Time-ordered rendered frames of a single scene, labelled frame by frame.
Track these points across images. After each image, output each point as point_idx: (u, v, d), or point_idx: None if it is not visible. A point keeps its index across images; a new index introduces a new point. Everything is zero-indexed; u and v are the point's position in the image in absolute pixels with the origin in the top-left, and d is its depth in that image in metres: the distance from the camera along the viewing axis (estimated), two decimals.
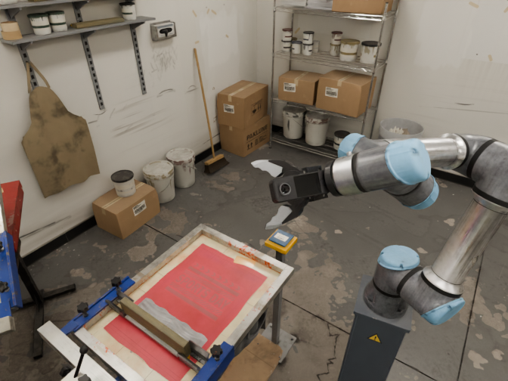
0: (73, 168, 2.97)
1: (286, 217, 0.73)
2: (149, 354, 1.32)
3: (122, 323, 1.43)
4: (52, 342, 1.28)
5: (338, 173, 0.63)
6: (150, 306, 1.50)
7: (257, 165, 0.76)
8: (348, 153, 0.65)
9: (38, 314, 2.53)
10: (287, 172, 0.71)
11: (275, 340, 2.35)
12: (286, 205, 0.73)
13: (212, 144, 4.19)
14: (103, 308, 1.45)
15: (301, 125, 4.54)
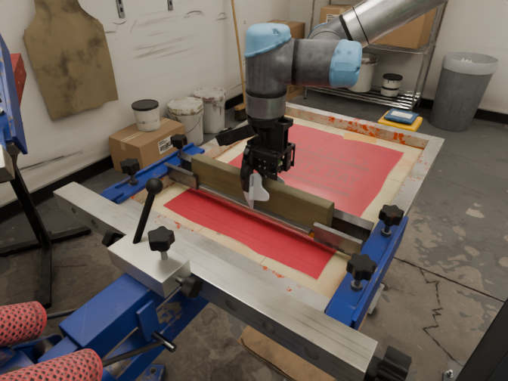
0: (87, 87, 2.40)
1: (243, 181, 0.72)
2: (251, 237, 0.75)
3: (194, 201, 0.86)
4: (82, 205, 0.70)
5: None
6: None
7: None
8: None
9: (45, 258, 1.96)
10: None
11: None
12: (252, 173, 0.73)
13: (244, 85, 3.61)
14: (159, 175, 0.87)
15: None
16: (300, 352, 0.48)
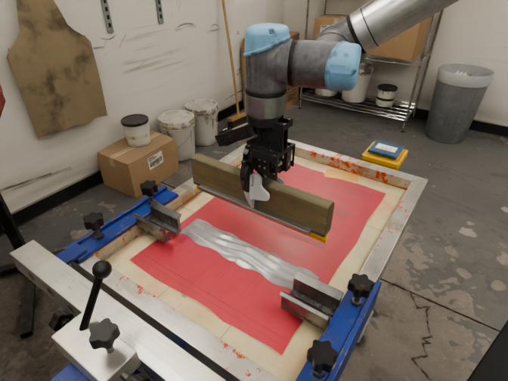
0: (74, 103, 2.36)
1: (243, 181, 0.72)
2: (218, 301, 0.71)
3: (163, 254, 0.82)
4: (37, 271, 0.66)
5: None
6: (205, 230, 0.89)
7: None
8: None
9: (29, 282, 1.92)
10: None
11: None
12: (252, 172, 0.73)
13: (237, 97, 3.58)
14: (128, 227, 0.84)
15: None
16: None
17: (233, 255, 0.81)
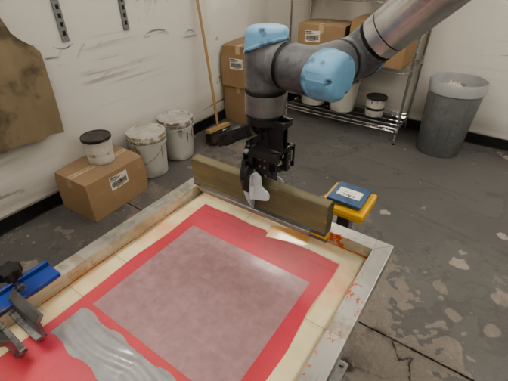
0: (23, 121, 2.13)
1: (243, 181, 0.72)
2: None
3: (14, 373, 0.59)
4: None
5: None
6: (87, 328, 0.66)
7: None
8: None
9: None
10: None
11: None
12: (252, 172, 0.73)
13: (215, 107, 3.35)
14: None
15: None
16: None
17: (110, 377, 0.58)
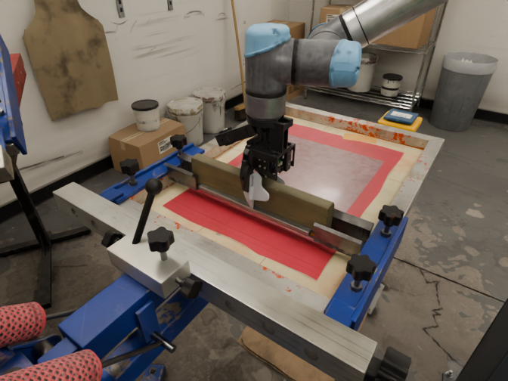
0: (87, 87, 2.40)
1: (243, 181, 0.72)
2: (251, 238, 0.75)
3: (194, 201, 0.86)
4: (82, 205, 0.70)
5: None
6: None
7: None
8: None
9: (45, 258, 1.96)
10: None
11: None
12: (252, 173, 0.73)
13: (243, 85, 3.61)
14: (159, 175, 0.87)
15: None
16: (300, 353, 0.48)
17: None
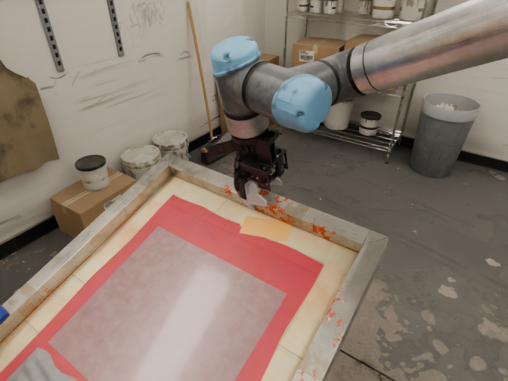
0: (19, 150, 2.16)
1: (239, 189, 0.72)
2: None
3: None
4: None
5: None
6: (40, 375, 0.60)
7: (259, 184, 0.79)
8: None
9: None
10: None
11: None
12: (247, 179, 0.72)
13: (211, 126, 3.38)
14: None
15: None
16: None
17: None
